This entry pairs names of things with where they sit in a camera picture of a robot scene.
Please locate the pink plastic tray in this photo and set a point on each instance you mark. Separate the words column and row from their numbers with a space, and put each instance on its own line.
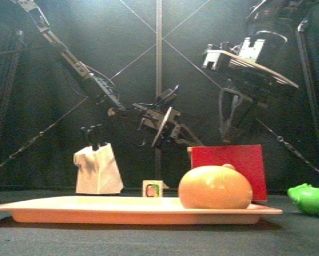
column 99, row 208

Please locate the grey pole base bracket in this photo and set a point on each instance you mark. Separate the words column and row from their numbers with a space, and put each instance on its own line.
column 164, row 185

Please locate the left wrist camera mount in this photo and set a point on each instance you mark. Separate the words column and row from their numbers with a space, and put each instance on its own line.
column 163, row 126

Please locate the orange toy fruit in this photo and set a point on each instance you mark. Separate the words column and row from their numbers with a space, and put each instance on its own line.
column 212, row 188

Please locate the white and red drawer cabinet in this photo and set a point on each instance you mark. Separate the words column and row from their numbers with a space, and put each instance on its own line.
column 246, row 160

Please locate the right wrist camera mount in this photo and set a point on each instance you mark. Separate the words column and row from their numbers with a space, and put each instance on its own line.
column 255, row 66

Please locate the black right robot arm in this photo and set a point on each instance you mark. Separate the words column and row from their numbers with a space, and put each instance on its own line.
column 268, row 20

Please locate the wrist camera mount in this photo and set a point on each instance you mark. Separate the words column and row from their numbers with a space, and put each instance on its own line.
column 163, row 126
column 255, row 66

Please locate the small wooden picture block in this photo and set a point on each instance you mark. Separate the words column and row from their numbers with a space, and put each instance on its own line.
column 152, row 190

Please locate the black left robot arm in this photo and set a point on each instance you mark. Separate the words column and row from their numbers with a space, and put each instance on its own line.
column 95, row 85

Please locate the vertical metal frame pole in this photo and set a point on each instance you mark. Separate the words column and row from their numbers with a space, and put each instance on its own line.
column 158, row 50

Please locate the white toy knife block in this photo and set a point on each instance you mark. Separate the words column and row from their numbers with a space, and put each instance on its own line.
column 96, row 173

